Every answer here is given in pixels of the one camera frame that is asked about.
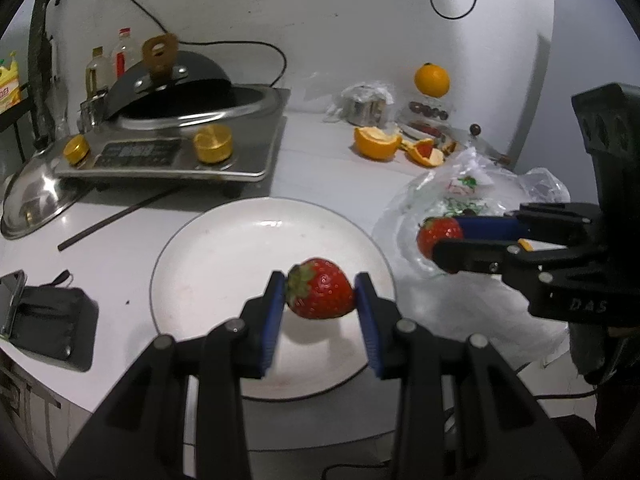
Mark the steel induction cooker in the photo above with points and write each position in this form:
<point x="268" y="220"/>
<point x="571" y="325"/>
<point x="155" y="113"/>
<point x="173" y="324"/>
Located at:
<point x="150" y="154"/>

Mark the olive oil bottle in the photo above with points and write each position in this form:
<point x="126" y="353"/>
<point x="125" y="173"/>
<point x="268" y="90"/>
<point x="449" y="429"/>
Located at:
<point x="97" y="72"/>

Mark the whole orange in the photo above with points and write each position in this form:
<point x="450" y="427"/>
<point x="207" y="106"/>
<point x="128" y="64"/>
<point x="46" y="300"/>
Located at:
<point x="432" y="80"/>

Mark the white plate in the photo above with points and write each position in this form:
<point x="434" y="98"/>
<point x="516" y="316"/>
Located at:
<point x="225" y="260"/>

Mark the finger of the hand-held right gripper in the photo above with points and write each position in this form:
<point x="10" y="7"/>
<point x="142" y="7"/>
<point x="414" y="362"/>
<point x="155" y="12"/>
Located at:
<point x="490" y="228"/>
<point x="470" y="256"/>

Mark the yellow detergent bottle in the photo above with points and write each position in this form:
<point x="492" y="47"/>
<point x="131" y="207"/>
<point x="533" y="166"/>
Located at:
<point x="9" y="85"/>

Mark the black pouch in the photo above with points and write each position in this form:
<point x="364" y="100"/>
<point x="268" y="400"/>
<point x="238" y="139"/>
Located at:
<point x="55" y="325"/>

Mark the red label bottle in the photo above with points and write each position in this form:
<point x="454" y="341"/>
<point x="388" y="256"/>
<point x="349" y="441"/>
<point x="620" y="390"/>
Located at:
<point x="125" y="55"/>

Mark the orange peel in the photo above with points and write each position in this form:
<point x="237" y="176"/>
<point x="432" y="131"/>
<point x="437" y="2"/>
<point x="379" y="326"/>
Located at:
<point x="430" y="159"/>

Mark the half orange in peel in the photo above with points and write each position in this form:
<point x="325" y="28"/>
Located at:
<point x="375" y="145"/>

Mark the steel cup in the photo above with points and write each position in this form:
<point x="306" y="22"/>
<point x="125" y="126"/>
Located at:
<point x="365" y="110"/>

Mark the clear printed plastic bag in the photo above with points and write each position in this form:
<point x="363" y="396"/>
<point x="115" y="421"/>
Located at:
<point x="500" y="182"/>

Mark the gold round knob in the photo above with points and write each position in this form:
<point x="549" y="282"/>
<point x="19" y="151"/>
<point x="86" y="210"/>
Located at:
<point x="76" y="150"/>
<point x="213" y="144"/>

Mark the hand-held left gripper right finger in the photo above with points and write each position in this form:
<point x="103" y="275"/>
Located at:
<point x="368" y="322"/>

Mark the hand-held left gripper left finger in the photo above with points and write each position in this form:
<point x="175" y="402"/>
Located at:
<point x="270" y="322"/>

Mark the black stick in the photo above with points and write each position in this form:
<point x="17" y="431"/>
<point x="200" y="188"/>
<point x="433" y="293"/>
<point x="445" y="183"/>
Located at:
<point x="115" y="217"/>

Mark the black metal rack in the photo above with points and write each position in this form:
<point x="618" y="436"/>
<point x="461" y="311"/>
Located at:
<point x="15" y="120"/>

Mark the red strawberry piece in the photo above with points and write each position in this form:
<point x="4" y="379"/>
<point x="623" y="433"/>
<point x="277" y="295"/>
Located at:
<point x="425" y="149"/>

